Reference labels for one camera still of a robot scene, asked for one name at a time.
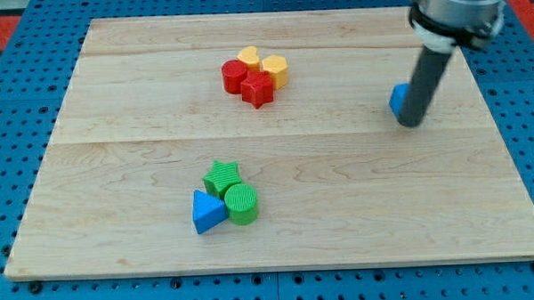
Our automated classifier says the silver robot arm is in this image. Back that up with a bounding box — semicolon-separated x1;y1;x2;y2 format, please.
409;0;506;54

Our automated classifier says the blue triangle block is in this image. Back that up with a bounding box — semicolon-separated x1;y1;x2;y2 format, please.
192;190;228;234

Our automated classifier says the blue cube block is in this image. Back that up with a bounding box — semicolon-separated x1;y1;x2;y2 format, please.
388;83;409;118

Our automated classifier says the wooden board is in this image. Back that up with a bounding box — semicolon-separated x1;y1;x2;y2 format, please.
4;7;534;281

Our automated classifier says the green star block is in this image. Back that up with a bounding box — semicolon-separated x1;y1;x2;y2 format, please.
203;159;242;199

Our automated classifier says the green cylinder block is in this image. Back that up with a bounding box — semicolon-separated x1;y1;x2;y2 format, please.
224;183;258;226

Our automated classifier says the red star block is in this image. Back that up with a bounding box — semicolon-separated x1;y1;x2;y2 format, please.
240;70;274;109

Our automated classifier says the yellow hexagon block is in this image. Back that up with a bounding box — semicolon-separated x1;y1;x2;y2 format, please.
262;54;288;90

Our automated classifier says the red cylinder block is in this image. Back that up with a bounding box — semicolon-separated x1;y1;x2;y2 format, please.
222;60;248;94

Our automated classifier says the yellow heart block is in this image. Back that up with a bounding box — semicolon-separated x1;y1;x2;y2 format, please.
236;45;261;72

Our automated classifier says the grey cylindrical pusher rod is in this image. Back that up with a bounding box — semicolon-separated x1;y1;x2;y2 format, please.
397;46;452;127

